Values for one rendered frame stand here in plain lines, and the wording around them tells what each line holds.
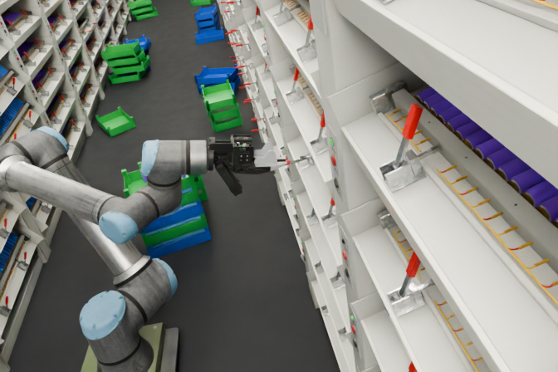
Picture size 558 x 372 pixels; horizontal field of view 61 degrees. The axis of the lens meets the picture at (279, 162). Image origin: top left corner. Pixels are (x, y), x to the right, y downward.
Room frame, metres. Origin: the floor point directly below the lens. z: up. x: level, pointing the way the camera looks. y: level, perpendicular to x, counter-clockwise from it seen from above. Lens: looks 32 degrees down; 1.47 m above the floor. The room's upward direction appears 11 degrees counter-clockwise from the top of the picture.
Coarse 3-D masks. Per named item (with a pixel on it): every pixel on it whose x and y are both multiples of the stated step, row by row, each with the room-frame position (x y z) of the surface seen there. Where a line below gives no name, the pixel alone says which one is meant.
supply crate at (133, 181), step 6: (126, 174) 1.93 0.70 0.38; (132, 174) 1.95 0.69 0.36; (138, 174) 1.95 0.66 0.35; (192, 174) 1.82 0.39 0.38; (126, 180) 1.93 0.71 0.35; (132, 180) 1.95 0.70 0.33; (138, 180) 1.95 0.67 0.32; (186, 180) 1.81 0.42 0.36; (192, 180) 1.82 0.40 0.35; (126, 186) 1.88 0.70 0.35; (132, 186) 1.91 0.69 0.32; (138, 186) 1.90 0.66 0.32; (186, 186) 1.81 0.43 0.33; (192, 186) 1.81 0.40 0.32; (126, 192) 1.75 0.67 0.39; (132, 192) 1.86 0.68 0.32
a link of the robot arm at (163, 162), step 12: (144, 144) 1.09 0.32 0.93; (156, 144) 1.08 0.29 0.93; (168, 144) 1.08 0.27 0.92; (180, 144) 1.08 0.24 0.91; (144, 156) 1.05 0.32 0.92; (156, 156) 1.05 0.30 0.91; (168, 156) 1.06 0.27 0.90; (180, 156) 1.06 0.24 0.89; (144, 168) 1.04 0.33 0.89; (156, 168) 1.05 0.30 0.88; (168, 168) 1.05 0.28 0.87; (180, 168) 1.05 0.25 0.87; (156, 180) 1.06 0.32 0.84; (168, 180) 1.06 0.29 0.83
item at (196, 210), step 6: (198, 204) 1.82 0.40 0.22; (180, 210) 1.80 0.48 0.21; (186, 210) 1.80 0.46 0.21; (192, 210) 1.81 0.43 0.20; (198, 210) 1.81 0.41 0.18; (168, 216) 1.78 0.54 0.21; (174, 216) 1.79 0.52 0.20; (180, 216) 1.79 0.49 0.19; (186, 216) 1.80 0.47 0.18; (192, 216) 1.80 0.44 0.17; (156, 222) 1.77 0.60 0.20; (162, 222) 1.77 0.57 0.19; (168, 222) 1.78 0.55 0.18; (174, 222) 1.79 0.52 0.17; (144, 228) 1.76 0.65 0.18; (150, 228) 1.76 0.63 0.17; (156, 228) 1.77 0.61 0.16
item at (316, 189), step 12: (288, 132) 1.28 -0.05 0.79; (300, 132) 1.26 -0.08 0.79; (288, 144) 1.26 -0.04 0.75; (300, 144) 1.23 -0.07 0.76; (312, 168) 1.09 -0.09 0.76; (312, 180) 1.04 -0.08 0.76; (312, 192) 0.99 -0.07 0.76; (324, 192) 0.97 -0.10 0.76; (312, 204) 0.95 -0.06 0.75; (324, 204) 0.93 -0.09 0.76; (324, 228) 0.85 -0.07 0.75; (336, 228) 0.83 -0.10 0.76; (336, 240) 0.80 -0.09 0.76; (336, 252) 0.76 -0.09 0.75
